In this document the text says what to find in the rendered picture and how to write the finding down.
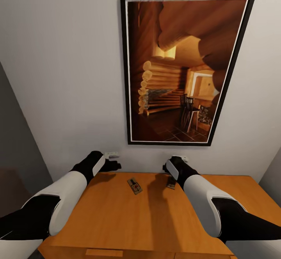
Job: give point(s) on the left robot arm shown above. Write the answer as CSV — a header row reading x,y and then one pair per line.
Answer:
x,y
47,212

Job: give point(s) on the door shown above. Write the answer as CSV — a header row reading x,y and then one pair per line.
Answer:
x,y
23,172

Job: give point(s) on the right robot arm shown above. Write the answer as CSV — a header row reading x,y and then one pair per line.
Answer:
x,y
223,217

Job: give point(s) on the mousetrap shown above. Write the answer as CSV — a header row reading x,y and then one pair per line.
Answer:
x,y
171,182
134,185

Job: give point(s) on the picture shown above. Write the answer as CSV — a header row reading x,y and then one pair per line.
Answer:
x,y
179,56

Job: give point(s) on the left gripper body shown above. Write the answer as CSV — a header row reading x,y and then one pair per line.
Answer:
x,y
112,165

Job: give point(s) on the cabinet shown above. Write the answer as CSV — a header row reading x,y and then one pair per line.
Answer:
x,y
110,221

